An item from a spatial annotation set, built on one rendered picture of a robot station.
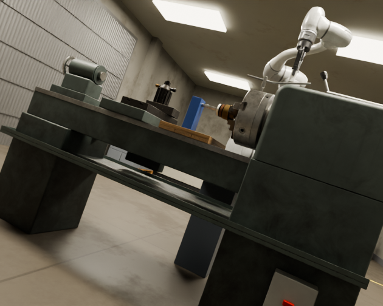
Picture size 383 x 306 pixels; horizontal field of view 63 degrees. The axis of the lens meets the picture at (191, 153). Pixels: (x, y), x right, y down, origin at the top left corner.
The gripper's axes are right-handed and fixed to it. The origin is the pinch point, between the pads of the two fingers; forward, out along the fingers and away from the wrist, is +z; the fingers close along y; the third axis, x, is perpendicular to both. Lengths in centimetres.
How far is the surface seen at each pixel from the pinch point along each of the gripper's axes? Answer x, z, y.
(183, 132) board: -40, 51, 20
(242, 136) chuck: -11.6, 42.8, 12.5
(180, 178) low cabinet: -258, 80, -557
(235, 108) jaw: -19.4, 30.7, 16.6
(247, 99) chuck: -14.7, 25.0, 17.7
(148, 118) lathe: -64, 50, 19
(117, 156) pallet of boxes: -353, 84, -409
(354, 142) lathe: 38, 34, 24
